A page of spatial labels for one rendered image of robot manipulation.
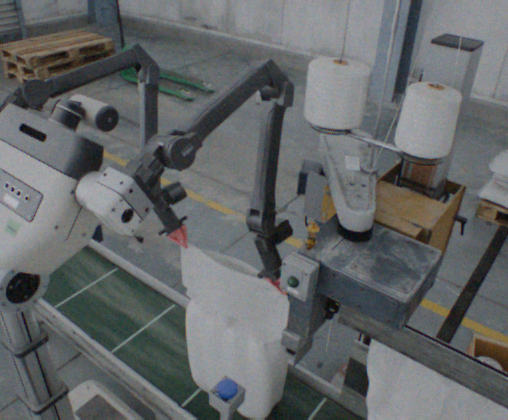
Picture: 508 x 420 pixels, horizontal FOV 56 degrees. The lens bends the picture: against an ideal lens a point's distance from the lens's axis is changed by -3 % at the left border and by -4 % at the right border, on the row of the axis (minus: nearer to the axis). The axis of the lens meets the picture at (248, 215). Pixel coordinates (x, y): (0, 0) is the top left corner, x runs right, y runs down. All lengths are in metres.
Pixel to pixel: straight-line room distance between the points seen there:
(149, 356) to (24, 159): 1.17
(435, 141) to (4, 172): 1.06
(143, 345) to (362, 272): 1.32
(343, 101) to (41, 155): 0.76
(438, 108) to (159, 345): 1.55
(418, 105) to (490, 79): 5.08
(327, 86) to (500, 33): 4.97
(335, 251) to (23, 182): 0.78
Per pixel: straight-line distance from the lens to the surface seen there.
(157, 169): 1.14
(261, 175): 1.39
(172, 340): 2.25
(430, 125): 1.21
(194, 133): 1.17
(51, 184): 1.21
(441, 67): 1.40
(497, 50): 6.20
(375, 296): 1.13
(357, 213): 1.19
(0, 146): 1.41
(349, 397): 2.03
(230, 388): 1.48
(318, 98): 1.30
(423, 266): 1.20
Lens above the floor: 2.04
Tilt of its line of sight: 33 degrees down
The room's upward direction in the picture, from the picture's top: 3 degrees clockwise
